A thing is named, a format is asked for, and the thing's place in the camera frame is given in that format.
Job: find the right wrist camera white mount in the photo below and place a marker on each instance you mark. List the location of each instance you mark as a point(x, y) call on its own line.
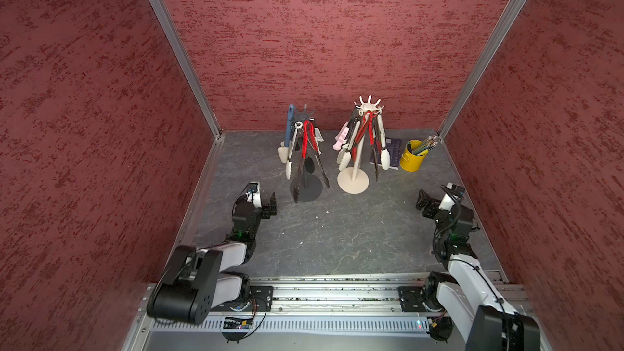
point(454, 195)

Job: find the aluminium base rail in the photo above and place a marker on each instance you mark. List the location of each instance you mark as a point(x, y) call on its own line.
point(339, 305)

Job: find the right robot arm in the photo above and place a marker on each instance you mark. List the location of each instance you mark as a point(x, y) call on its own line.
point(462, 297)

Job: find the purple book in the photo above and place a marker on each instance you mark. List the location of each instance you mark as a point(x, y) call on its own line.
point(394, 148)

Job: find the dark grey utensil rack stand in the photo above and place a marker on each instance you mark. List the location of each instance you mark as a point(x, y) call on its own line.
point(301, 144)

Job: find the cream utensil rack stand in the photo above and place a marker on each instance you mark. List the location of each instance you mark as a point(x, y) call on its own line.
point(353, 179)

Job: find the black steel tongs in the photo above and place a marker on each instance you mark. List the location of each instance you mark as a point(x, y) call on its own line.
point(309, 164)

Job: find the small red silicone tongs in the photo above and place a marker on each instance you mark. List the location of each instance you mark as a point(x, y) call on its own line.
point(364, 128)

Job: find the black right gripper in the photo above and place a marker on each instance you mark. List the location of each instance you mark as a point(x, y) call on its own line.
point(431, 203)

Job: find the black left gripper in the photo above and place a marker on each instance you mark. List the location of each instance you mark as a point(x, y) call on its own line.
point(265, 208)

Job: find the aluminium corner post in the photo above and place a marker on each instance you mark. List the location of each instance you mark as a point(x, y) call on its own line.
point(504, 24)
point(173, 37)

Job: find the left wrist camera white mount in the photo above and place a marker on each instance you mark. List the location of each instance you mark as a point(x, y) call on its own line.
point(252, 194)

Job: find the bundle of pencils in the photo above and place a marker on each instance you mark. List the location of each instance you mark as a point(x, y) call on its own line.
point(428, 144)

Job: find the pink handled tweezers tongs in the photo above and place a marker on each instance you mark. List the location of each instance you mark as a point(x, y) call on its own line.
point(341, 137)

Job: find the aluminium corner post left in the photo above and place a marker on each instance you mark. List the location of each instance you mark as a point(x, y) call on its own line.
point(173, 37)

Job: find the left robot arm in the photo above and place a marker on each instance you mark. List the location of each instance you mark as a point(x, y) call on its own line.
point(196, 280)

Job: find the long red handled steel tongs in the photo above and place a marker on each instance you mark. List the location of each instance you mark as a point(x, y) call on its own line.
point(307, 187)

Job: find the aluminium corner post right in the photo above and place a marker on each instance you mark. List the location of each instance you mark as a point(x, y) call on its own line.
point(504, 24)

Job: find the red looped long steel tongs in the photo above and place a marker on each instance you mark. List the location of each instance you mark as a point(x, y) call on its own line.
point(373, 145)

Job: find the scalloped steel serving tongs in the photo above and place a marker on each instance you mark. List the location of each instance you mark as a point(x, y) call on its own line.
point(344, 155)

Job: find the cream blue handled tongs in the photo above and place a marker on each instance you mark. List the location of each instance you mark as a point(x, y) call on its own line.
point(284, 147)

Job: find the yellow metal pencil bucket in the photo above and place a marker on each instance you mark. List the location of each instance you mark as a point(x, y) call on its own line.
point(410, 162)

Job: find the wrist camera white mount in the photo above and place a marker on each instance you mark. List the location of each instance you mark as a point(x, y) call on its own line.
point(252, 194)
point(454, 195)

